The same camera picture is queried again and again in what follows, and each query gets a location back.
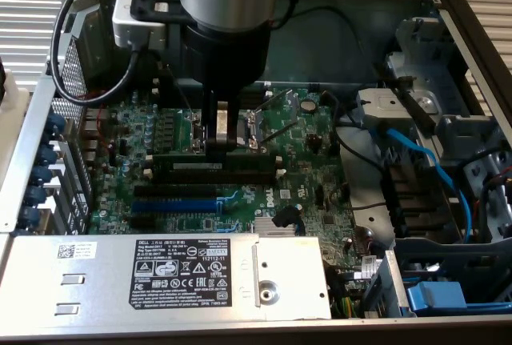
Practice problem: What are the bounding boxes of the silver power supply black label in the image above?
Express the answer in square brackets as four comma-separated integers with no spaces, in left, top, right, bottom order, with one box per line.
[0,234,334,324]

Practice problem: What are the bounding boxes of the CPU socket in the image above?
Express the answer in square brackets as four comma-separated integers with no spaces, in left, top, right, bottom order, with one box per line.
[182,108,267,156]

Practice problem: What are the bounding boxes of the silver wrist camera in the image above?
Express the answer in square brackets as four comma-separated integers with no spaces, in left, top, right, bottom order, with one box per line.
[111,0,189,50]

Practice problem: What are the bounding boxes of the dark grey disk bay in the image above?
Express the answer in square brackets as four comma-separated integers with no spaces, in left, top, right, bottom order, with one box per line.
[394,236,512,306]

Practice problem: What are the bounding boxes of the grey metal disk bay cage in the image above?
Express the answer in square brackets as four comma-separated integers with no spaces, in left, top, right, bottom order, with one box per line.
[386,16,512,242]

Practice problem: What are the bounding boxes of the thin red wire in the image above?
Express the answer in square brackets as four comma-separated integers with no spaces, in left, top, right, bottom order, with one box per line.
[74,89,124,154]

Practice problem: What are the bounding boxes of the black camera cable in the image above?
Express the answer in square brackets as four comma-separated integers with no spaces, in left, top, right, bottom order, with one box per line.
[51,0,141,106]

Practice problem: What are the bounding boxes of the black wire plug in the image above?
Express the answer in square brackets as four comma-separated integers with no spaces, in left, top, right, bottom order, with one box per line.
[271,205,303,228]

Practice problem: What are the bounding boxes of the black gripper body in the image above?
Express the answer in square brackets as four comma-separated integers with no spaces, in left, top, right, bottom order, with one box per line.
[182,20,274,94]

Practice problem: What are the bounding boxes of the green RAM stick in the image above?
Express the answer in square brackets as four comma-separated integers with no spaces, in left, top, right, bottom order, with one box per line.
[154,154,278,174]

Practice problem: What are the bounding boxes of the short black expansion slot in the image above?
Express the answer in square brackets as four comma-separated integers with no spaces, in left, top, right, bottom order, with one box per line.
[128,213,158,230]

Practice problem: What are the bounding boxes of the yellow green wire bundle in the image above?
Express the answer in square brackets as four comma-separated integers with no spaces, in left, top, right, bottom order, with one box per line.
[331,268,361,319]

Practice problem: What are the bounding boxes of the grey metal PC case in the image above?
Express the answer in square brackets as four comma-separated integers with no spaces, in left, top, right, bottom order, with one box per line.
[0,0,512,342]

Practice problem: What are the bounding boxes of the blue plastic disk latch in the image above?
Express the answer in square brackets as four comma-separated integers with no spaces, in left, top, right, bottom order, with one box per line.
[406,280,512,318]

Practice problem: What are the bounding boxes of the black diagonal strut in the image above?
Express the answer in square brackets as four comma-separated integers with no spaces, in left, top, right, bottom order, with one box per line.
[374,62,438,130]

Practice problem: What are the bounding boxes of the blue disk wire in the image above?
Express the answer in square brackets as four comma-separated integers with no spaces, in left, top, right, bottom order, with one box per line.
[368,118,477,242]

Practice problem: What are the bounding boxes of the blue expansion slot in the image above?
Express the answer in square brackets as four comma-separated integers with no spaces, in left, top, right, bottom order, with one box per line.
[130,197,219,215]

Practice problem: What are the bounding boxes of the black wire with plug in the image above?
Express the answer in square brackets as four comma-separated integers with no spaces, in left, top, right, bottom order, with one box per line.
[271,5,379,82]

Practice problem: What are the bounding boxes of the black red wire bundle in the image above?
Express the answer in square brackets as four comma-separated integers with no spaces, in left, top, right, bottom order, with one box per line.
[474,152,512,242]

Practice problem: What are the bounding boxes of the white barcode tag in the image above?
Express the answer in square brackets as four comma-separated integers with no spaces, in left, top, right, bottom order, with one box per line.
[358,255,382,279]

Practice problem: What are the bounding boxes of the silver disk bay bracket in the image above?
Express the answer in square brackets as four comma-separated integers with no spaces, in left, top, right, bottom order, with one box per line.
[357,88,418,128]

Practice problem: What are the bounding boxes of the blue expansion slot clip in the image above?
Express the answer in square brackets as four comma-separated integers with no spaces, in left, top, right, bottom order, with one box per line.
[36,142,59,166]
[24,185,48,207]
[19,205,42,229]
[30,164,54,187]
[44,114,66,138]

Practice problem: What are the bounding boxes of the grey wire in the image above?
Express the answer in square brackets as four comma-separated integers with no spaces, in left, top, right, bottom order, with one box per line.
[350,199,390,213]

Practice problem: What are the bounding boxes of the silver finned chipset heatsink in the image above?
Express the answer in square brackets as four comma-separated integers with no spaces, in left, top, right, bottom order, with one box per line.
[252,216,307,238]

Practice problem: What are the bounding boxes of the green Dell motherboard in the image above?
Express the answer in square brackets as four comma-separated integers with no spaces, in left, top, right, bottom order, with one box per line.
[86,86,363,294]

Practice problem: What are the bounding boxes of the long black expansion slot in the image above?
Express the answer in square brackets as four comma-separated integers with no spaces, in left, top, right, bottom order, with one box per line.
[133,183,219,199]

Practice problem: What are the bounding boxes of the black ribbed plastic bracket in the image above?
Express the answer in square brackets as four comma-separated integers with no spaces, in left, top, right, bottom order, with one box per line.
[379,162,466,243]

